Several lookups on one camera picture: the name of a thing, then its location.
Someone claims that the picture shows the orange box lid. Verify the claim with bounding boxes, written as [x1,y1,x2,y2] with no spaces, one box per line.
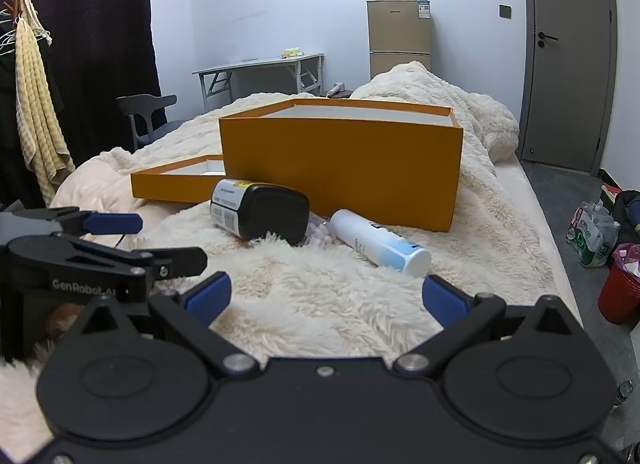
[130,154,226,204]

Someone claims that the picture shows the dark vitamin C bottle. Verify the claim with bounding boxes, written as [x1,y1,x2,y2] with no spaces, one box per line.
[209,179,309,245]

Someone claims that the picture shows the white spray bottle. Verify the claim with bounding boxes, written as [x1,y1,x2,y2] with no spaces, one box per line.
[329,210,432,278]

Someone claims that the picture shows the small clear pill bottle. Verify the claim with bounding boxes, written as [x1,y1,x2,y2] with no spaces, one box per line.
[303,213,334,248]

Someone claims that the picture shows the yellow striped towel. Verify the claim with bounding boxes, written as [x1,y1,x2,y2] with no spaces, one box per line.
[13,0,75,204]

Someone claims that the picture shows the dark grey chair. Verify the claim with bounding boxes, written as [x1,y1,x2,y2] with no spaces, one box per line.
[116,94,182,151]

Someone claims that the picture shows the green white plastic bag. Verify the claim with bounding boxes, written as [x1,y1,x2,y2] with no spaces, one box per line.
[566,202,620,268]

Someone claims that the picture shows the red bucket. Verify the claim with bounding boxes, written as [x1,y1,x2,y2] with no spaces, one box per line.
[598,243,639,324]

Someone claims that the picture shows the large orange cardboard box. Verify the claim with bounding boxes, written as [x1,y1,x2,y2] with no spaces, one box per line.
[219,98,463,232]

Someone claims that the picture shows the dark curtain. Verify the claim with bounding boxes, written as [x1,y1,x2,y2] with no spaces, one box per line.
[1,0,160,207]

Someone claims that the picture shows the grey room door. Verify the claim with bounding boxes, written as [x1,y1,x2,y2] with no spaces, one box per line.
[518,0,617,174]

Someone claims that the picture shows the grey folding table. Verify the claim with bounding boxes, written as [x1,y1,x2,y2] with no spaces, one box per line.
[193,52,324,112]

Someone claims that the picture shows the grey wall switch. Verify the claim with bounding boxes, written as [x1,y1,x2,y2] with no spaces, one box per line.
[499,5,512,20]

